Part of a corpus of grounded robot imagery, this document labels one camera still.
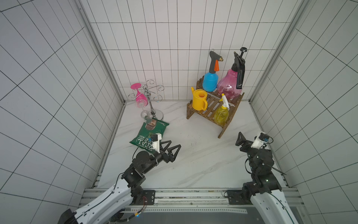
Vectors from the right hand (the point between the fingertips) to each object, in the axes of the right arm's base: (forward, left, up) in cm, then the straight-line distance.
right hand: (242, 133), depth 75 cm
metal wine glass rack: (+25, +55, -17) cm, 63 cm away
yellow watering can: (+21, +23, +4) cm, 32 cm away
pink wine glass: (+14, +58, +9) cm, 61 cm away
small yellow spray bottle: (+17, +8, -5) cm, 19 cm away
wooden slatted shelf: (+33, +12, -7) cm, 36 cm away
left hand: (-9, +37, -1) cm, 38 cm away
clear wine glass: (+12, +58, -2) cm, 59 cm away
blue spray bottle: (+28, +18, +15) cm, 36 cm away
